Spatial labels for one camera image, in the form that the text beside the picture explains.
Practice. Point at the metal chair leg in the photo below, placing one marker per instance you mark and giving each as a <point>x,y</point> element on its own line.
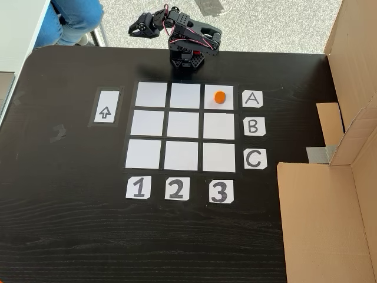
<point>98,35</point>

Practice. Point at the white nine-square grid sheet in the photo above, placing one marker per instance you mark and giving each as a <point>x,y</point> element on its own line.
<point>182,123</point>

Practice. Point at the number 1 paper sheet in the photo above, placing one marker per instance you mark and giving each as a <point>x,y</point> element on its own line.
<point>138,187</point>

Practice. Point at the grey floor tape patch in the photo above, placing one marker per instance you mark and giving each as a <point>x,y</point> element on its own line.
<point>213,7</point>

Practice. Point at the round orange token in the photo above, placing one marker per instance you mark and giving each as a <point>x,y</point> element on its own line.
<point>219,97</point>

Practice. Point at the number 3 paper sheet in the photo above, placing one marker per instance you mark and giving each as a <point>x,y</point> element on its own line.
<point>221,191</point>

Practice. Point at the brown cardboard screen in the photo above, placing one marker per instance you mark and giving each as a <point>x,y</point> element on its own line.
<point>318,221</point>

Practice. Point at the tape scraps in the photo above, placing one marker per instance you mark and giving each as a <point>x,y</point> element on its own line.
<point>58,134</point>

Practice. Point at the person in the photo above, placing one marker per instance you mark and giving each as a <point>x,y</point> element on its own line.
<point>73,17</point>

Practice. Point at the letter C paper sheet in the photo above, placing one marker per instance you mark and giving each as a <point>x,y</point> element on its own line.
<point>255,159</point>

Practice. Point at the white arrow paper sheet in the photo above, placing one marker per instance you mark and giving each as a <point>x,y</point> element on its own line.
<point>106,100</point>

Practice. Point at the letter A paper sheet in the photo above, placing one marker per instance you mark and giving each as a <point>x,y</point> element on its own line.
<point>252,99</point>

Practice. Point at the white side table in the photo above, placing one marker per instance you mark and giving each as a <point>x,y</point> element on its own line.
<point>20,29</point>

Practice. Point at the number 2 paper sheet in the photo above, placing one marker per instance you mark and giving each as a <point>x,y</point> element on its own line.
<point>177,188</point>

